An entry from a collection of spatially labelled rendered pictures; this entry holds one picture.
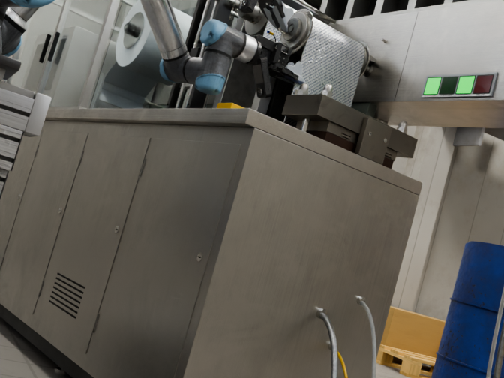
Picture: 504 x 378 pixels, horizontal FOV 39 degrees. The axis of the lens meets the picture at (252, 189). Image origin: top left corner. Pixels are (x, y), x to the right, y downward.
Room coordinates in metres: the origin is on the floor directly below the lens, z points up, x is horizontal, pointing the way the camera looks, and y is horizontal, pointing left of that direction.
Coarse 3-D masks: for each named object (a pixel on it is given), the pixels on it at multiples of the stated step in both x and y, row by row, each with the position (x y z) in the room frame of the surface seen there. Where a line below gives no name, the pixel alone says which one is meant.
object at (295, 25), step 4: (292, 20) 2.11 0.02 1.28; (296, 20) 2.10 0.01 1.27; (300, 20) 2.10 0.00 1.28; (288, 24) 2.13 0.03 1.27; (292, 24) 2.12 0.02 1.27; (296, 24) 2.09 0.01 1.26; (300, 24) 2.09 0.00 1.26; (288, 28) 2.13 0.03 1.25; (292, 28) 2.11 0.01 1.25; (296, 28) 2.09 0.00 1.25; (300, 28) 2.09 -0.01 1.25; (288, 32) 2.13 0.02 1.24; (292, 32) 2.10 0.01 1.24; (296, 32) 2.09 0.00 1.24; (300, 32) 2.09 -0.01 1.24; (284, 36) 2.13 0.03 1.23; (288, 36) 2.11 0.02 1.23; (292, 36) 2.10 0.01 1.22; (296, 36) 2.10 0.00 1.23; (288, 40) 2.11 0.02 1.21; (292, 40) 2.11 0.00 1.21
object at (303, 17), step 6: (300, 18) 2.11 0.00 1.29; (306, 18) 2.08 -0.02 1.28; (306, 24) 2.08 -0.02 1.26; (306, 30) 2.08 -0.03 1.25; (282, 36) 2.16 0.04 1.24; (300, 36) 2.09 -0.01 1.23; (288, 42) 2.13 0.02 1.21; (294, 42) 2.10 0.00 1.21; (300, 42) 2.09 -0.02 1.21; (300, 54) 2.15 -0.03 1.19
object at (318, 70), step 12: (312, 48) 2.09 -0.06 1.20; (312, 60) 2.10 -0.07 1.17; (324, 60) 2.12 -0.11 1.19; (312, 72) 2.11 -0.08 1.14; (324, 72) 2.13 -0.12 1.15; (336, 72) 2.16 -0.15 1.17; (348, 72) 2.18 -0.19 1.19; (312, 84) 2.11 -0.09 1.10; (324, 84) 2.14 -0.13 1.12; (336, 84) 2.17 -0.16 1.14; (348, 84) 2.19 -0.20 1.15; (336, 96) 2.17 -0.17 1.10; (348, 96) 2.20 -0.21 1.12
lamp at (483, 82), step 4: (480, 76) 1.93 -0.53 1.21; (484, 76) 1.92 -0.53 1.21; (488, 76) 1.91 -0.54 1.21; (492, 76) 1.90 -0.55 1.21; (480, 80) 1.93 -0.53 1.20; (484, 80) 1.91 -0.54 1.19; (488, 80) 1.90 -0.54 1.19; (476, 84) 1.93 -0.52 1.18; (480, 84) 1.92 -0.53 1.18; (484, 84) 1.91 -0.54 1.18; (488, 84) 1.90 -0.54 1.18; (476, 88) 1.93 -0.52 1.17; (480, 88) 1.92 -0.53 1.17; (484, 88) 1.91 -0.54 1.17; (488, 88) 1.90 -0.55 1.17; (476, 92) 1.93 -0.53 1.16; (480, 92) 1.92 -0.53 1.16; (484, 92) 1.91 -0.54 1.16
